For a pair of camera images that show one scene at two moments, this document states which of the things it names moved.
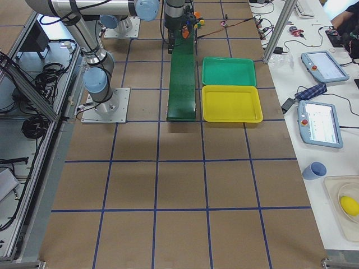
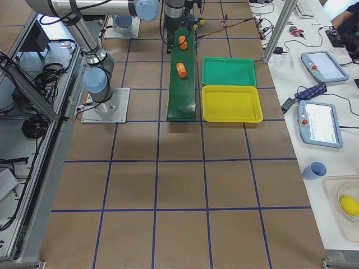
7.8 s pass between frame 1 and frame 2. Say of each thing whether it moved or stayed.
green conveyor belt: stayed
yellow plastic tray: stayed
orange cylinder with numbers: moved
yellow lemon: stayed
